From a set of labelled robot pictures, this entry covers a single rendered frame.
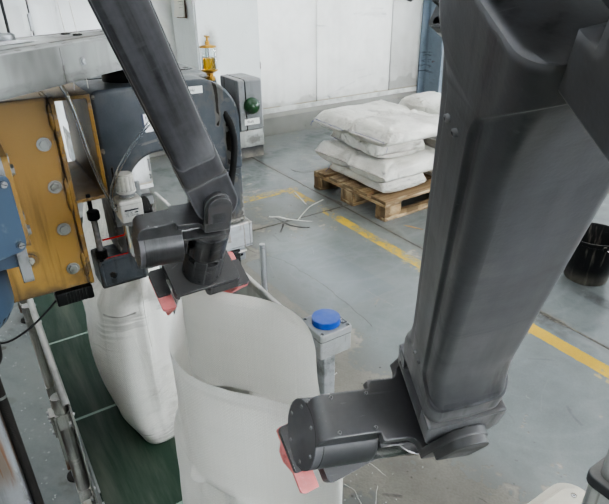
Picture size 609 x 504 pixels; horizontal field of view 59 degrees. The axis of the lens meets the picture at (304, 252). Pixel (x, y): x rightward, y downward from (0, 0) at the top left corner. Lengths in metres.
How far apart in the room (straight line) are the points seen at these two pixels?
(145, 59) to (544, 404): 2.03
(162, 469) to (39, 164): 0.88
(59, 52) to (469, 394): 0.65
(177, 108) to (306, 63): 5.25
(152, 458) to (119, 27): 1.17
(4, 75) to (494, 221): 0.64
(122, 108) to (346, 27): 5.29
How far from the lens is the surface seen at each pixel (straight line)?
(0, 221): 0.67
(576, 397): 2.44
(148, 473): 1.52
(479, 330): 0.28
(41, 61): 0.79
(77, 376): 1.88
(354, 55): 6.21
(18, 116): 0.90
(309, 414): 0.45
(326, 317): 1.13
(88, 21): 3.69
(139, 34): 0.61
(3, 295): 0.79
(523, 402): 2.33
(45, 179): 0.92
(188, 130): 0.65
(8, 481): 1.28
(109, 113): 0.91
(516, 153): 0.17
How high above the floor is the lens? 1.49
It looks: 27 degrees down
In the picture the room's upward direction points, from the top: 1 degrees counter-clockwise
